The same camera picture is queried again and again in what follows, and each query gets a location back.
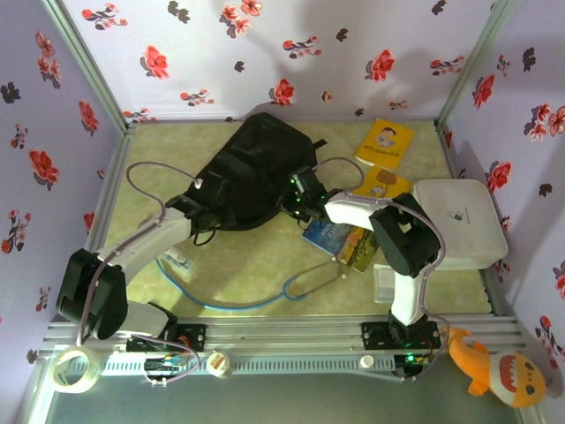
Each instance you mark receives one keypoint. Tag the yellow book with tree print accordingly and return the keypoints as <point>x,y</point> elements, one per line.
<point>388,181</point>

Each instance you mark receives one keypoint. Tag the small clear plastic box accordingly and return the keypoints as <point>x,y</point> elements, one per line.
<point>383,282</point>

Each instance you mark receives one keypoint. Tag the long aluminium base rail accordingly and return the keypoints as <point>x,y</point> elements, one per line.
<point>282,335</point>

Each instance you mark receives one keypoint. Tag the yellow book with boy print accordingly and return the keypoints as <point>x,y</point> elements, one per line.
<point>384,143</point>

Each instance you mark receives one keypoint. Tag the small white bottle cap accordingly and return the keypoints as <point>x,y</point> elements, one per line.
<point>366,361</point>

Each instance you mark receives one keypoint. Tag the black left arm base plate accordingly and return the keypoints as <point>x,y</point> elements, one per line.
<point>194,335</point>

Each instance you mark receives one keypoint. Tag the clear plastic packet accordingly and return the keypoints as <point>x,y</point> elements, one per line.
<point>181,260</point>

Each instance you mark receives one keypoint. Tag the white plastic case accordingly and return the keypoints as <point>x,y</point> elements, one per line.
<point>468,221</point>

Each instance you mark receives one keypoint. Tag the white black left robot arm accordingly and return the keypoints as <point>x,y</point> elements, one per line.
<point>150,238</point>

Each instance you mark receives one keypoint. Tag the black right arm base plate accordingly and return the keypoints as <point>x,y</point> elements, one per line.
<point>375,335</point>

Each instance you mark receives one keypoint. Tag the black backpack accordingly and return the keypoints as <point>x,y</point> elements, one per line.
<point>260,168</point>

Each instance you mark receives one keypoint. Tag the small control circuit board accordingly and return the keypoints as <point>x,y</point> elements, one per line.
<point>165,365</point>
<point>412,360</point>

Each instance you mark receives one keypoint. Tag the orange shark plush toy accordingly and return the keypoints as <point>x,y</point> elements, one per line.
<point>512,375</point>

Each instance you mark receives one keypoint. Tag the blue stethoscope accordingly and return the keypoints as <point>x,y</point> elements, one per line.
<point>289,293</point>

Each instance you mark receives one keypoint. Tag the aluminium corner post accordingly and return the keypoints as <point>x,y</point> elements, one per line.
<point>86,62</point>
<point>474,62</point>

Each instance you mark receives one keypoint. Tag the clear tape roll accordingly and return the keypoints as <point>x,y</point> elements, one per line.
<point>56,373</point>

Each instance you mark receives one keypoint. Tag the thick blue landscape cover book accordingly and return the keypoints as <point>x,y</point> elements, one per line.
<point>353,247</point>

